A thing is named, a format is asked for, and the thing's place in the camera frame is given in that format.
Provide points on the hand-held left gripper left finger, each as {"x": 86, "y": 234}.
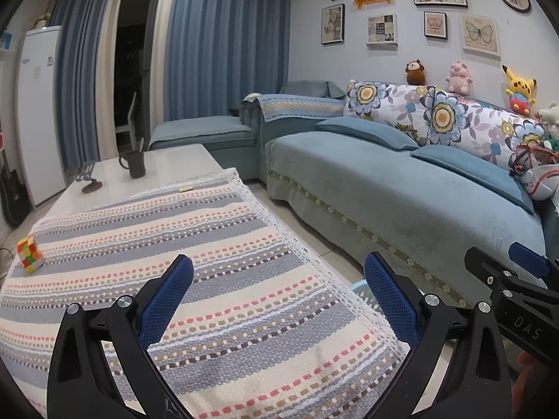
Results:
{"x": 168, "y": 301}

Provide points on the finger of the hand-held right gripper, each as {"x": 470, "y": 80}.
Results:
{"x": 526, "y": 258}
{"x": 482, "y": 266}

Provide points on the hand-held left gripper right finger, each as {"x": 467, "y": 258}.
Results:
{"x": 391, "y": 301}

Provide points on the light blue plastic basket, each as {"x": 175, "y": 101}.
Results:
{"x": 360, "y": 289}

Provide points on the person's right hand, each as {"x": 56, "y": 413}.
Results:
{"x": 526, "y": 362}

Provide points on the striped woven tablecloth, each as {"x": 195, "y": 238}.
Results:
{"x": 196, "y": 244}

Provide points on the white red plush toy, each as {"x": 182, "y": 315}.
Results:
{"x": 541, "y": 183}

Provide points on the blue flat cushion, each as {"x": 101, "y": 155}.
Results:
{"x": 367, "y": 133}
{"x": 471, "y": 170}

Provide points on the multicoloured doll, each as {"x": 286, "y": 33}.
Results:
{"x": 533, "y": 155}

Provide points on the teal sofa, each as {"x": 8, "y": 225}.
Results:
{"x": 371, "y": 183}

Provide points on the metal phone stand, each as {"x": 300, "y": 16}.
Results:
{"x": 91, "y": 187}

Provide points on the dark brown mug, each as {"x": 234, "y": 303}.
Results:
{"x": 136, "y": 166}

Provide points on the floral print back cushion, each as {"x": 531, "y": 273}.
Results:
{"x": 476, "y": 126}
{"x": 384, "y": 100}

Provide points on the colourful puzzle cube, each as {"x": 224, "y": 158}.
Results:
{"x": 30, "y": 254}

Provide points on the thin stick in mug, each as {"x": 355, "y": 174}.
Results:
{"x": 140, "y": 145}

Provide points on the yellow plush toy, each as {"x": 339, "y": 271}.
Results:
{"x": 522, "y": 91}

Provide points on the black guitar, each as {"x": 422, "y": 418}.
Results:
{"x": 13, "y": 200}

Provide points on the grey chair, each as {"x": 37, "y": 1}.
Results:
{"x": 131, "y": 118}

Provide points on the pink pig plush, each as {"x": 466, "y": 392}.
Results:
{"x": 459, "y": 77}

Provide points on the brown monkey plush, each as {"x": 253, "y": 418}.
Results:
{"x": 415, "y": 72}

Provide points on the striped sofa armrest cover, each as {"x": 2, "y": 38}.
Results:
{"x": 297, "y": 107}

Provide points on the white refrigerator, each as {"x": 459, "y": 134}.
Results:
{"x": 41, "y": 113}

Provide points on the grey-blue sofa pillow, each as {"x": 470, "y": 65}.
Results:
{"x": 310, "y": 89}

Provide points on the butterfly picture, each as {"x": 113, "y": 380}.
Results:
{"x": 480, "y": 35}

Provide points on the blue curtain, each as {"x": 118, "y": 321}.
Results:
{"x": 81, "y": 74}
{"x": 227, "y": 39}

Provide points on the white collage canvas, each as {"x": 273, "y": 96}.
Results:
{"x": 382, "y": 29}

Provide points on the small beige figurine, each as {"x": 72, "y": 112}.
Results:
{"x": 43, "y": 17}

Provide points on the crown picture frame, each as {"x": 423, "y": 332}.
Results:
{"x": 435, "y": 25}

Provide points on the tall black picture frame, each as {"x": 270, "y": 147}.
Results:
{"x": 333, "y": 24}

